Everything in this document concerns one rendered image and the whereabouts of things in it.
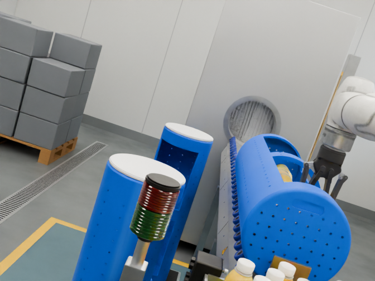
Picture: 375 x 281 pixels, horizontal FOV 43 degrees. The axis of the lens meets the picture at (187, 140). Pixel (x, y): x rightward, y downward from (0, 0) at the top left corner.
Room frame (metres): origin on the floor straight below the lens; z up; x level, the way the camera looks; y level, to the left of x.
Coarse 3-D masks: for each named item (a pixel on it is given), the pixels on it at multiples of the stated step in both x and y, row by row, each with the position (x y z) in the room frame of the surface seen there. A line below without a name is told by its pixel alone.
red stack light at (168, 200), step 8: (144, 184) 0.76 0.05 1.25; (144, 192) 0.75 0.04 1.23; (152, 192) 0.74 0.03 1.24; (160, 192) 0.74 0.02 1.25; (168, 192) 0.75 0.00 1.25; (176, 192) 0.76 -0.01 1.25; (144, 200) 0.75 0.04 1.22; (152, 200) 0.74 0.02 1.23; (160, 200) 0.74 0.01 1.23; (168, 200) 0.75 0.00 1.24; (176, 200) 0.77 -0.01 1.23; (152, 208) 0.74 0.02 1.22; (160, 208) 0.74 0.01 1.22; (168, 208) 0.75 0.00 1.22
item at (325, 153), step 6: (324, 150) 1.34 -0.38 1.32; (330, 150) 1.34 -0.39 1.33; (318, 156) 1.36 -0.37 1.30; (324, 156) 1.34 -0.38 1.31; (330, 156) 1.33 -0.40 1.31; (336, 156) 1.33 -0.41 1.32; (342, 156) 1.34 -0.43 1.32; (318, 162) 1.36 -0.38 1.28; (324, 162) 1.36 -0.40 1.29; (330, 162) 1.33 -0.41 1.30; (336, 162) 1.33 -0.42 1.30; (342, 162) 1.34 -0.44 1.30; (318, 168) 1.36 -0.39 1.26; (330, 168) 1.35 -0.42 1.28; (336, 168) 1.36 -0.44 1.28; (324, 174) 1.36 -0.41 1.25; (336, 174) 1.36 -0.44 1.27
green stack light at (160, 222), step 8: (136, 208) 0.76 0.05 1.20; (144, 208) 0.75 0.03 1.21; (136, 216) 0.75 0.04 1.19; (144, 216) 0.74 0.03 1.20; (152, 216) 0.74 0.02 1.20; (160, 216) 0.74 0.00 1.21; (168, 216) 0.75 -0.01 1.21; (136, 224) 0.75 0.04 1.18; (144, 224) 0.74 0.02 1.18; (152, 224) 0.74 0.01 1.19; (160, 224) 0.75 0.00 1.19; (168, 224) 0.76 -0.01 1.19; (136, 232) 0.75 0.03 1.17; (144, 232) 0.74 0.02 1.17; (152, 232) 0.74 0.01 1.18; (160, 232) 0.75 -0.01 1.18; (152, 240) 0.75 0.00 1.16
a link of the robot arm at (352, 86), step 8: (344, 80) 1.37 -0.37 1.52; (352, 80) 1.34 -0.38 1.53; (360, 80) 1.33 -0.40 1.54; (368, 80) 1.34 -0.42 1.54; (344, 88) 1.34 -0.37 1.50; (352, 88) 1.32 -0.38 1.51; (360, 88) 1.32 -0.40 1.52; (368, 88) 1.32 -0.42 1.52; (336, 96) 1.35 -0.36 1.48; (344, 96) 1.32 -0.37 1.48; (352, 96) 1.29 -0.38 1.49; (336, 104) 1.33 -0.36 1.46; (344, 104) 1.29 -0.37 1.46; (336, 112) 1.32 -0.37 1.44; (328, 120) 1.36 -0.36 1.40; (336, 120) 1.32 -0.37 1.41; (336, 128) 1.33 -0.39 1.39; (344, 128) 1.32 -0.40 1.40
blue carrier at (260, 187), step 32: (256, 160) 1.62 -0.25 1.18; (288, 160) 1.59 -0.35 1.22; (256, 192) 1.28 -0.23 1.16; (288, 192) 1.18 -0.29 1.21; (320, 192) 1.19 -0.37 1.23; (256, 224) 1.19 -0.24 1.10; (288, 224) 1.18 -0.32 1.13; (320, 224) 1.18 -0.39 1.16; (256, 256) 1.18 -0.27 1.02; (288, 256) 1.18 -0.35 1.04; (320, 256) 1.18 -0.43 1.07
